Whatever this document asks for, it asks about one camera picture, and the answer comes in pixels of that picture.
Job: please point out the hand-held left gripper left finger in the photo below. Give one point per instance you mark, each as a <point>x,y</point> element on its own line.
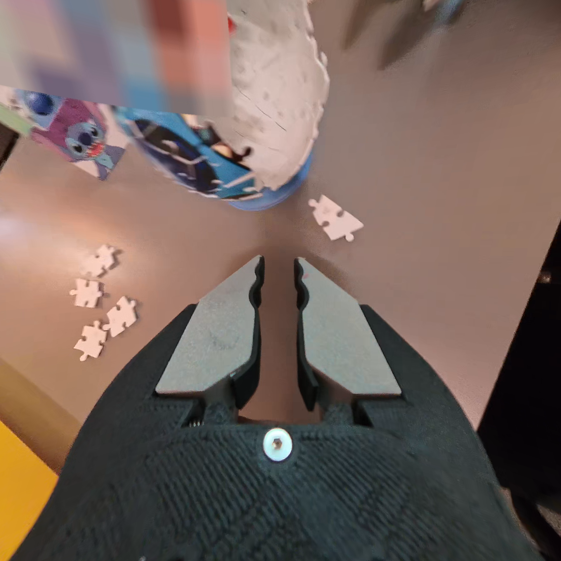
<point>210,342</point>

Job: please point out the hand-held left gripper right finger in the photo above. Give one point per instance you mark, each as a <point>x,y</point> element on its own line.
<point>346,346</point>

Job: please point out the single white puzzle piece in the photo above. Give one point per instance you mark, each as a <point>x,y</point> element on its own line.
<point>335,218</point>

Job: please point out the yellow plastic bin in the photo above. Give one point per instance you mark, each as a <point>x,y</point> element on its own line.
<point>17,482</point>

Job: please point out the blue cartoon puzzle ball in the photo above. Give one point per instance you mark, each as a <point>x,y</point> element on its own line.
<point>276,87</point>

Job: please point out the colourful puzzle box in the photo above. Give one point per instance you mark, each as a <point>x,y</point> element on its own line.
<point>83,136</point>

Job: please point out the person's dark clothing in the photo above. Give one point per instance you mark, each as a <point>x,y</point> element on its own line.
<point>526,394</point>

